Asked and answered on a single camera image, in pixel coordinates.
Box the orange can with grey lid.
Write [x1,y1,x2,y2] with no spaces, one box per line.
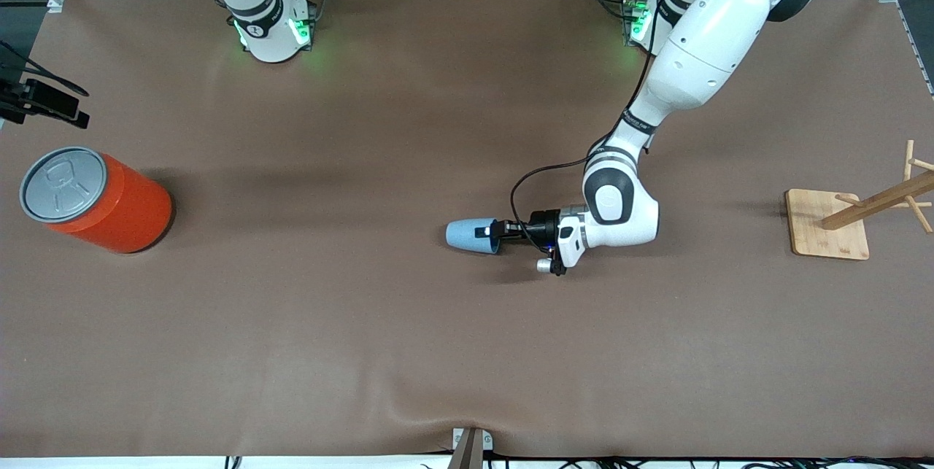
[19,146,174,255]

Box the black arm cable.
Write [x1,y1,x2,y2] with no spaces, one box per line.
[0,42,90,98]
[509,0,672,235]

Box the wooden cup rack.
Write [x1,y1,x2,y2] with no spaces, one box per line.
[785,139,934,261]

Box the brown table mat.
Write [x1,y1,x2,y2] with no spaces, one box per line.
[0,0,934,459]

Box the metal camera bracket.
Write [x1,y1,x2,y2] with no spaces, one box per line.
[447,427,494,469]

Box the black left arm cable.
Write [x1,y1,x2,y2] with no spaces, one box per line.
[509,0,672,235]

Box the light blue plastic cup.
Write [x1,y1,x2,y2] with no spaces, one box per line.
[446,217,504,255]

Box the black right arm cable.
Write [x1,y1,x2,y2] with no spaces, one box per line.
[0,42,90,98]

